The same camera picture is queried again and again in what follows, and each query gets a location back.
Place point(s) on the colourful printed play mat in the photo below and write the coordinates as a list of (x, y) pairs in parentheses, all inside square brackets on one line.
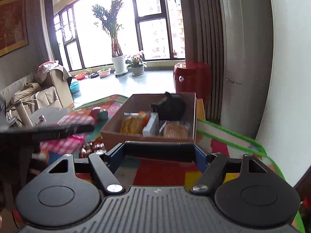
[(167, 172)]

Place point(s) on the red drum stool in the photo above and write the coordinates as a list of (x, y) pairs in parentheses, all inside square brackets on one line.
[(193, 80)]

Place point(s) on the tall plant in white pot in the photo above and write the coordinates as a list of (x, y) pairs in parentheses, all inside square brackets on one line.
[(115, 41)]

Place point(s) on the floral cloth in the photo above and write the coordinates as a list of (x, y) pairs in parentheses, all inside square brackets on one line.
[(47, 69)]

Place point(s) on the bread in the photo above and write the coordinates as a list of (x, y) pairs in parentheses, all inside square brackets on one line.
[(176, 129)]

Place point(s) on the dark plant dish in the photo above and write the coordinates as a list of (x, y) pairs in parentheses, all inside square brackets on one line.
[(94, 75)]

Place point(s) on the shiny copper metal pieces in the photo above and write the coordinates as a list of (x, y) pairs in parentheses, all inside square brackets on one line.
[(93, 149)]

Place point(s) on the white post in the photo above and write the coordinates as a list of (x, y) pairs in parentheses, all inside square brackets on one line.
[(24, 115)]

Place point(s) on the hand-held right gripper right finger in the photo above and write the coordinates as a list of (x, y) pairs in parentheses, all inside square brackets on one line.
[(201, 157)]

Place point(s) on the small white box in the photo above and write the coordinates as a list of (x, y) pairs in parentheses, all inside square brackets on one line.
[(151, 125)]

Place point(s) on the beige sofa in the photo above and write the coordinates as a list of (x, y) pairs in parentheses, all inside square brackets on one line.
[(9, 94)]

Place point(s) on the black plush toy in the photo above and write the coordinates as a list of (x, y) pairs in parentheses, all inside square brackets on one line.
[(171, 108)]

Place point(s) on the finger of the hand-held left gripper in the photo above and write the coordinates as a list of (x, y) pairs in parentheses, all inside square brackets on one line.
[(65, 131)]

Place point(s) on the pink flowering potted plant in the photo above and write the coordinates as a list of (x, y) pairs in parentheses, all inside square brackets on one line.
[(136, 64)]

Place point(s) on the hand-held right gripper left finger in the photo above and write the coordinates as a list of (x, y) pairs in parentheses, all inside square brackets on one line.
[(116, 157)]

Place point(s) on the pink cardboard box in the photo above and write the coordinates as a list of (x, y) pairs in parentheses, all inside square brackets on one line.
[(150, 136)]

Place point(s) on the dark framed window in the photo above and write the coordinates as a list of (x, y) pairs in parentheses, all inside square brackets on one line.
[(104, 24)]

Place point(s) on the blue plastic basin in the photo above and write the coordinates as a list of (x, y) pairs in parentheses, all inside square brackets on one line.
[(74, 86)]

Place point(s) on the red planter bowl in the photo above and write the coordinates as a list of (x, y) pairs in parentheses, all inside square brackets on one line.
[(80, 76)]

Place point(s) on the grey glass table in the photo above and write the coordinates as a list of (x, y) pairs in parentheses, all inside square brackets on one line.
[(53, 115)]

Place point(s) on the beige blanket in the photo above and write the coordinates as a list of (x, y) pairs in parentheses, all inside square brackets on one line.
[(25, 91)]

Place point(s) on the round metal knob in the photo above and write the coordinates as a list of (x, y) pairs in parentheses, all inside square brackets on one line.
[(42, 118)]

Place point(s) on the grey curtain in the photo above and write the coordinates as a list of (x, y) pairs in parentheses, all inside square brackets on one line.
[(203, 41)]

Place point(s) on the beige armchair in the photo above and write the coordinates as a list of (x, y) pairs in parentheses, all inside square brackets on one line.
[(58, 87)]

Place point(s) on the red green toy fruit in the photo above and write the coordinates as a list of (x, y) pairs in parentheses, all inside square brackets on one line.
[(99, 114)]

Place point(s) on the black cylindrical case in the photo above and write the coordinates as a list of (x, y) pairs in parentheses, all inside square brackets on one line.
[(159, 150)]

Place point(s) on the framed wall picture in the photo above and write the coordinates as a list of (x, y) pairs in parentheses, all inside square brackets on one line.
[(12, 24)]

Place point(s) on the white wardrobe door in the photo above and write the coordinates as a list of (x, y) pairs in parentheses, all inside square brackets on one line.
[(245, 53)]

